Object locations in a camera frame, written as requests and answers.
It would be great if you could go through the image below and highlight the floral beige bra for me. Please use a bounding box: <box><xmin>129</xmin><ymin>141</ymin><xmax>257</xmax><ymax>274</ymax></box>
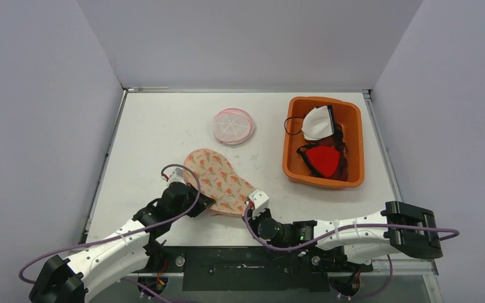
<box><xmin>184</xmin><ymin>148</ymin><xmax>256</xmax><ymax>217</ymax></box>

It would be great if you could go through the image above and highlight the white mesh pink-trimmed laundry bag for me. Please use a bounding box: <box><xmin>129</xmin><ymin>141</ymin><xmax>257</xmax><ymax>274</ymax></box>
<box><xmin>212</xmin><ymin>108</ymin><xmax>255</xmax><ymax>145</ymax></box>

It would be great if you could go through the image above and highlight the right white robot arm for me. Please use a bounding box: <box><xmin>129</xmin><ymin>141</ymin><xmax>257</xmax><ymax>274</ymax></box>
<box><xmin>243</xmin><ymin>201</ymin><xmax>443</xmax><ymax>271</ymax></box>

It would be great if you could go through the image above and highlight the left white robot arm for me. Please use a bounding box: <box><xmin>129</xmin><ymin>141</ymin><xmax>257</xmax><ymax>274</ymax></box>
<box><xmin>29</xmin><ymin>182</ymin><xmax>215</xmax><ymax>302</ymax></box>

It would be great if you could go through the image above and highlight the dark red bra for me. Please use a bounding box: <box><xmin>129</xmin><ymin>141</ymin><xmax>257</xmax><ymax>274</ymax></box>
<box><xmin>318</xmin><ymin>123</ymin><xmax>348</xmax><ymax>181</ymax></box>

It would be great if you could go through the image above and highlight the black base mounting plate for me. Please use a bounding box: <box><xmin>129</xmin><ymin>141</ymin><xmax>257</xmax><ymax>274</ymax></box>
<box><xmin>137</xmin><ymin>246</ymin><xmax>373</xmax><ymax>292</ymax></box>

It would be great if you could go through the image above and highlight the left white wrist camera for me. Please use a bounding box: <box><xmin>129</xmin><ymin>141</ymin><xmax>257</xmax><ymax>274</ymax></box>
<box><xmin>167</xmin><ymin>167</ymin><xmax>186</xmax><ymax>186</ymax></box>

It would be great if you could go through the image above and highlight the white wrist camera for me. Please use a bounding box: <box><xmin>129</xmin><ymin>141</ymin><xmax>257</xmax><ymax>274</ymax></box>
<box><xmin>246</xmin><ymin>189</ymin><xmax>270</xmax><ymax>218</ymax></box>
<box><xmin>167</xmin><ymin>167</ymin><xmax>186</xmax><ymax>186</ymax></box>

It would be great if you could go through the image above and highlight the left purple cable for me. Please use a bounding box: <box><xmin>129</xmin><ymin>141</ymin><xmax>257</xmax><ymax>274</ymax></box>
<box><xmin>18</xmin><ymin>163</ymin><xmax>202</xmax><ymax>285</ymax></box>

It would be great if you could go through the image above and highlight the purple cable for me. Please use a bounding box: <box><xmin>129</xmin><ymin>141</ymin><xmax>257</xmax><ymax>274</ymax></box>
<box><xmin>18</xmin><ymin>163</ymin><xmax>202</xmax><ymax>285</ymax></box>
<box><xmin>242</xmin><ymin>200</ymin><xmax>461</xmax><ymax>300</ymax></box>

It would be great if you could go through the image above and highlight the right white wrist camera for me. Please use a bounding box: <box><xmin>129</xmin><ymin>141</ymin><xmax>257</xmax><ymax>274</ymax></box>
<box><xmin>246</xmin><ymin>189</ymin><xmax>270</xmax><ymax>218</ymax></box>

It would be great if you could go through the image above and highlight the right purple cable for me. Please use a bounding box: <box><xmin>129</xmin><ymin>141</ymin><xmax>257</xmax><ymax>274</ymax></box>
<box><xmin>242</xmin><ymin>200</ymin><xmax>461</xmax><ymax>300</ymax></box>

